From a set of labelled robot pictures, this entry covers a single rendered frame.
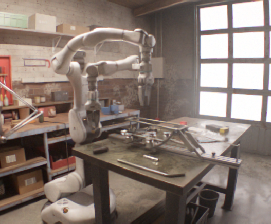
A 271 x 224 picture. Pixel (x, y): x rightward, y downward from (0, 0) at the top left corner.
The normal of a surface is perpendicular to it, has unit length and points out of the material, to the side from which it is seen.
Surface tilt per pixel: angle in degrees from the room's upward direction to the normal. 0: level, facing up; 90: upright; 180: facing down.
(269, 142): 90
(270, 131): 90
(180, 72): 90
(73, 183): 90
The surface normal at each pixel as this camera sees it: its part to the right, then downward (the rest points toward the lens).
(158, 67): -0.64, 0.11
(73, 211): 0.09, -0.70
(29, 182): 0.77, 0.10
